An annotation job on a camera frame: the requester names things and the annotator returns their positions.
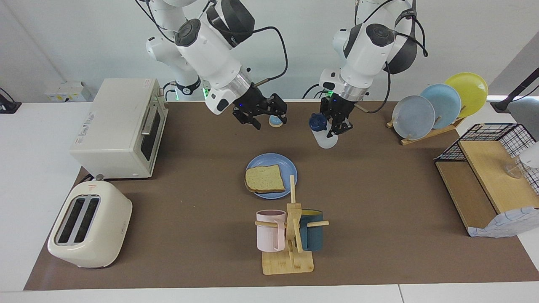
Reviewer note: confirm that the brown table mat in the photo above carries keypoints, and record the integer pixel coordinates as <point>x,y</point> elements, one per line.
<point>202,210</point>

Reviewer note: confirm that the teal mug with yellow inside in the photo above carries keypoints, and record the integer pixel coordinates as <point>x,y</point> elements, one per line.
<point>313,235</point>

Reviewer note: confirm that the grey round plate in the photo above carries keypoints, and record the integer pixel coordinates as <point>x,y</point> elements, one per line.
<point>412,118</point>

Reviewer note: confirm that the white toaster oven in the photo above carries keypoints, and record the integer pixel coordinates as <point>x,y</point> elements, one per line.
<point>109,126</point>

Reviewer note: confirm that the wooden plate rack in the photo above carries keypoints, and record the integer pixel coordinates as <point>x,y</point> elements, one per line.
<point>425,135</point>

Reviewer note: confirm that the pink mug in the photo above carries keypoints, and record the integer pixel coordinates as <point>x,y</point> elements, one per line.
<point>269,235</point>

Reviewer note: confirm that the white object on shelf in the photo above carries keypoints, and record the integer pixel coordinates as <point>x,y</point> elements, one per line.
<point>530,155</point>

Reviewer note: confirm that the black device on side table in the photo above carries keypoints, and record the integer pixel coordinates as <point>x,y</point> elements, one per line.
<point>8,105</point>

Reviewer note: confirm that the yellow round plate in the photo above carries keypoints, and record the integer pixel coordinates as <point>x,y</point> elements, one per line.
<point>473,92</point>

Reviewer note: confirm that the light blue round plate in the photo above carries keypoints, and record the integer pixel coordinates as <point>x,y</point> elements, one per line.
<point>446,103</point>

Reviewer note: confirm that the clear glass cup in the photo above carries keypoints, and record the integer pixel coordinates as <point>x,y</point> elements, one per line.
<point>514,170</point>

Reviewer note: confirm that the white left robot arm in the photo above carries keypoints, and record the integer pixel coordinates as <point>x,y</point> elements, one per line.
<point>370,54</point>

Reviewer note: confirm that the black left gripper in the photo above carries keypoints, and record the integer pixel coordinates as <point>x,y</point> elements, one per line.
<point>339,107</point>

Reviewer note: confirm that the wooden mug rack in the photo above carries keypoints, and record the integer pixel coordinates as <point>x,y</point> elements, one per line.
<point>288,263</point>

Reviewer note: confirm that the toasted bread slice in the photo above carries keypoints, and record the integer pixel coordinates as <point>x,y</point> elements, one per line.
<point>265,179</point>

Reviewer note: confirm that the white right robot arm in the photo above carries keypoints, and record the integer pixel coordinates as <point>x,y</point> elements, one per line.
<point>210,50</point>

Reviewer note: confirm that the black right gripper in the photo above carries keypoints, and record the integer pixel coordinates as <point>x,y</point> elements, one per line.
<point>252,103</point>

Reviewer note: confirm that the cream two-slot toaster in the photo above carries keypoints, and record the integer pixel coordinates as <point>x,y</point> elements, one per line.
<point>105,227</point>

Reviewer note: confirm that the small blue call bell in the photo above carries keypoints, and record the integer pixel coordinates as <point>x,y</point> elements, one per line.
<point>276,123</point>

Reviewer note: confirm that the seasoning bottle with blue cap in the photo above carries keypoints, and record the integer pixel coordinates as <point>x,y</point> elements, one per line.
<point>326,141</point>

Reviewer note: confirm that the white box by wall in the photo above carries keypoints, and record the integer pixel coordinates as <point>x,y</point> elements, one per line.
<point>67,91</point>

